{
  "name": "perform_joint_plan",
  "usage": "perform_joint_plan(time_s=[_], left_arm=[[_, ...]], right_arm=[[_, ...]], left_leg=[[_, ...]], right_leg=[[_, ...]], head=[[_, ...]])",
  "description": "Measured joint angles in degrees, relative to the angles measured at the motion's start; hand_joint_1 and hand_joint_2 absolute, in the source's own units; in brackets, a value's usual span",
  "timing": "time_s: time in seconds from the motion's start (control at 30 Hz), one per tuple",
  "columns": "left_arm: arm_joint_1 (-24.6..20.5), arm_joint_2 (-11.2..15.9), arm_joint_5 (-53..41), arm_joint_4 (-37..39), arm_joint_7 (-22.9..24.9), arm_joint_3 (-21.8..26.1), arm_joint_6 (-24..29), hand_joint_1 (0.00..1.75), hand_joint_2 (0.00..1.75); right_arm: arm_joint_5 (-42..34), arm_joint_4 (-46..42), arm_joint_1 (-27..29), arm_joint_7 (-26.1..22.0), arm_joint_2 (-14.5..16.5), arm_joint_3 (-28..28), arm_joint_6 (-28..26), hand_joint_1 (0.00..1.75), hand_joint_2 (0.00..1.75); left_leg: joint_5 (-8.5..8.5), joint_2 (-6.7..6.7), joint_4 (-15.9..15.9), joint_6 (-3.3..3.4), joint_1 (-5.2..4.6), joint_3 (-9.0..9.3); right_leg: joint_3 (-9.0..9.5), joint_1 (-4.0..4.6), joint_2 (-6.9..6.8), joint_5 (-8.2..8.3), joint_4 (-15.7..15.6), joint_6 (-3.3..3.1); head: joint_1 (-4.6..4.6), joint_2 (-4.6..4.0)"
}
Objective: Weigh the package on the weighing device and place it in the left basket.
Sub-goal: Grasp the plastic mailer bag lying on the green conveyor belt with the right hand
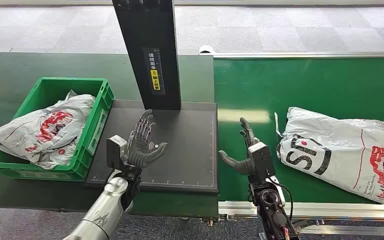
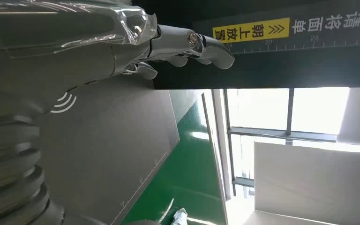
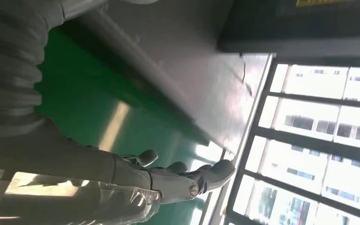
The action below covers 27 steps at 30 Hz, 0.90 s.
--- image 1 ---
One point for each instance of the white conveyor roller end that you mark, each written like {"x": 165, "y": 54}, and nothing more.
{"x": 206, "y": 49}

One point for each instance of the dark green table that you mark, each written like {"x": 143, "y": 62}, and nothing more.
{"x": 10, "y": 82}

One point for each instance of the green plastic crate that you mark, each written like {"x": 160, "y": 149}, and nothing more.
{"x": 92, "y": 132}

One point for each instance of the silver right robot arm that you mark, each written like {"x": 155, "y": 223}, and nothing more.
{"x": 271, "y": 208}

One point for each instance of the black scale column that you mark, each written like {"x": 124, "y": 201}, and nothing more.
{"x": 145, "y": 30}

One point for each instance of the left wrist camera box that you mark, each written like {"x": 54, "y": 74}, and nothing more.
{"x": 115, "y": 150}

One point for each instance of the small grey mailer bag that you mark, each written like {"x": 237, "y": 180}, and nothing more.
{"x": 54, "y": 157}

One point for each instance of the large grey courier package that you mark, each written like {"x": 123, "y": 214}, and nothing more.
{"x": 337, "y": 155}

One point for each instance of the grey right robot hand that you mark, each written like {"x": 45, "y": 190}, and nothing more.
{"x": 241, "y": 165}

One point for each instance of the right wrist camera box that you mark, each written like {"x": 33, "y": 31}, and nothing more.
{"x": 263, "y": 162}

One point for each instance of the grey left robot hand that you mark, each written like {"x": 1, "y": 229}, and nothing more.
{"x": 140, "y": 152}

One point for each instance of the grey mailer bag red print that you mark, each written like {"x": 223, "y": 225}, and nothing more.
{"x": 39, "y": 129}

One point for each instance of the yellow black column label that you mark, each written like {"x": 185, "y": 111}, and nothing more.
{"x": 155, "y": 71}

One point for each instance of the black scale platform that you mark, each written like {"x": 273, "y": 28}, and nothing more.
{"x": 185, "y": 149}

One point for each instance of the green conveyor belt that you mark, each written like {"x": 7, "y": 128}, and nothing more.
{"x": 298, "y": 86}

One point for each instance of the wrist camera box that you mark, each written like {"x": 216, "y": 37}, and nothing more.
{"x": 263, "y": 162}
{"x": 115, "y": 150}

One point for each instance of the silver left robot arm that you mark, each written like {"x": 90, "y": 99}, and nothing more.
{"x": 106, "y": 212}

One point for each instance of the aluminium conveyor frame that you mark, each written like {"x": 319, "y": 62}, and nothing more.
{"x": 328, "y": 210}

